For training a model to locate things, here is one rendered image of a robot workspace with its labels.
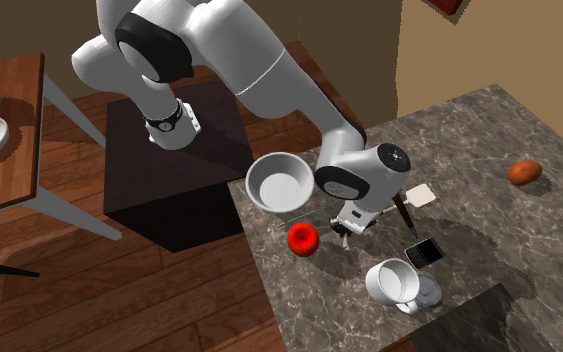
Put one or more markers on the white bowl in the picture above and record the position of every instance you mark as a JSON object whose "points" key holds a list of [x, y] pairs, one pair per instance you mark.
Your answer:
{"points": [[281, 187]]}

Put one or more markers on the dark brown pen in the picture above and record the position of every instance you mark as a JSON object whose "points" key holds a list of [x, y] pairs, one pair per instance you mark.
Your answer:
{"points": [[406, 217]]}

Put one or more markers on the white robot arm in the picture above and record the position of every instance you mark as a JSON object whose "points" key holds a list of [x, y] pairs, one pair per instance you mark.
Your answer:
{"points": [[242, 53]]}

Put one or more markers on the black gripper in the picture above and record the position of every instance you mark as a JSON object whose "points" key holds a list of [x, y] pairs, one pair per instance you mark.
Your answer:
{"points": [[342, 227]]}

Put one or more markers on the brown potato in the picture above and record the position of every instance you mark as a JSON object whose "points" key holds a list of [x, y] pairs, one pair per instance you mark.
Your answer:
{"points": [[524, 173]]}

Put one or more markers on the white mug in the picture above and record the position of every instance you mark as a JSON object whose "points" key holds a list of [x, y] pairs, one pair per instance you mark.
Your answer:
{"points": [[392, 282]]}

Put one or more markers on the dark robot stand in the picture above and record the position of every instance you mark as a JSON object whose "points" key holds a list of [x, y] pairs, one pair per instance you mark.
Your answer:
{"points": [[164, 170]]}

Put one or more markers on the wooden table with grey legs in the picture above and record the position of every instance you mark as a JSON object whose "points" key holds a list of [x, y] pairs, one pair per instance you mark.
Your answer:
{"points": [[13, 161]]}

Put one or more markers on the black phone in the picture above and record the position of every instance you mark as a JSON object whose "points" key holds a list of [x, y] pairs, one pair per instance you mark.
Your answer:
{"points": [[425, 252]]}

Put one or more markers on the red apple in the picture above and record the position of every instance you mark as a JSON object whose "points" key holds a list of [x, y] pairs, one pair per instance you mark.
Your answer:
{"points": [[303, 240]]}

